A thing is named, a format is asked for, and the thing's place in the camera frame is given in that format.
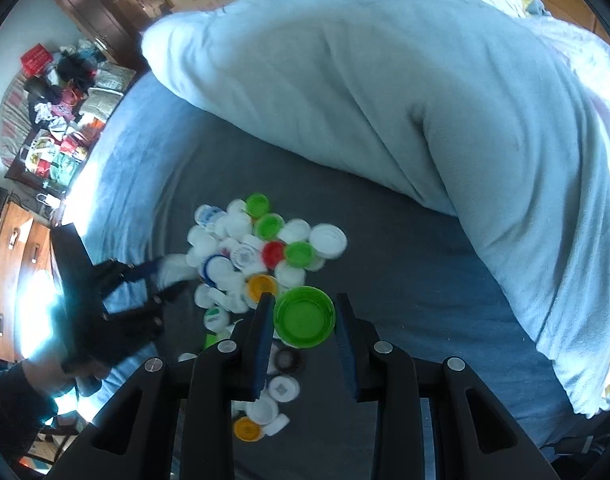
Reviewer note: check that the white power strip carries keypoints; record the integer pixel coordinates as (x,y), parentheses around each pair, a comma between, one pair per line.
(47,200)

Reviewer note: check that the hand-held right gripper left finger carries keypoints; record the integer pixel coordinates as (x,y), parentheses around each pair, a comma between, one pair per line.
(264,342)

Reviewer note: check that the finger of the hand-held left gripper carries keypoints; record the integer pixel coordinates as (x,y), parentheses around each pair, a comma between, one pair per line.
(135,271)
(155,297)

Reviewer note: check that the heap of mixed clothes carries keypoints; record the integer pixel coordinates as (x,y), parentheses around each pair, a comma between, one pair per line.
(70,80)

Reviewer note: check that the pile of plastic bottle caps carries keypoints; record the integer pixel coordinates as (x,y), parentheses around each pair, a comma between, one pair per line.
(235,255)

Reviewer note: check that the green bag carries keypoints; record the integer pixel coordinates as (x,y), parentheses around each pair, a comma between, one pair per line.
(62,170)

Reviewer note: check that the dark wooden door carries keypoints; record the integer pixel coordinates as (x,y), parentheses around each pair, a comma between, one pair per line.
(95,5)

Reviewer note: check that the green bottle cap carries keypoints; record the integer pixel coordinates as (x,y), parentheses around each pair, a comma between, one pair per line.
(305,316)

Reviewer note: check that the pink patterned cloth bundle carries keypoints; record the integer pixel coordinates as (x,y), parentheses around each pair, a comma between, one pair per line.
(10,115)

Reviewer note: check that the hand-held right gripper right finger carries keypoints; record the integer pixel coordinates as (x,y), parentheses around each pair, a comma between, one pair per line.
(347,347)

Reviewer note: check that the wooden dresser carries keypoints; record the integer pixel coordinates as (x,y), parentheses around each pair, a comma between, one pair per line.
(15,240)

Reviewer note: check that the blue bed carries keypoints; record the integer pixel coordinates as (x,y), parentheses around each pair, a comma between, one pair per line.
(410,285)

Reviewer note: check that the light blue blanket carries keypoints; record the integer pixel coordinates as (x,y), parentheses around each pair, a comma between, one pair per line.
(385,85)

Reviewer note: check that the person's left forearm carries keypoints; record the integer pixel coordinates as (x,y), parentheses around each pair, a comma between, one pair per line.
(15,410)

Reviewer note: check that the white woven bag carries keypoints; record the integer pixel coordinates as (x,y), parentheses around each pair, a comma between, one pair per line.
(105,92)

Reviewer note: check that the white quilt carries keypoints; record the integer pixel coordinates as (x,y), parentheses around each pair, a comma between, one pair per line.
(550,35)

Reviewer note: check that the person's left hand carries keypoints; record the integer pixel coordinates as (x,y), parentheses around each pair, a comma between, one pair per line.
(45,372)

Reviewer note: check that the white red shopping bag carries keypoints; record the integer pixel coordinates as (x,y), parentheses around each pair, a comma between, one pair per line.
(41,152)

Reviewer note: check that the white bottle cap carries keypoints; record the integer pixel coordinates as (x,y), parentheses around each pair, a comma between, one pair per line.
(177,269)

